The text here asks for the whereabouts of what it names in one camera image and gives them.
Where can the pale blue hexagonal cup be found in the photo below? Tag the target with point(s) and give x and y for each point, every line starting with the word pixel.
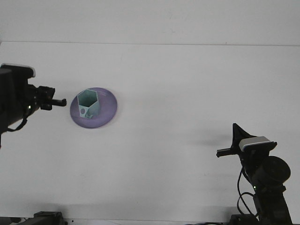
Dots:
pixel 90 105

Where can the pale purple round plate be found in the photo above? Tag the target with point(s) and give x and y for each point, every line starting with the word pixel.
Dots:
pixel 107 110

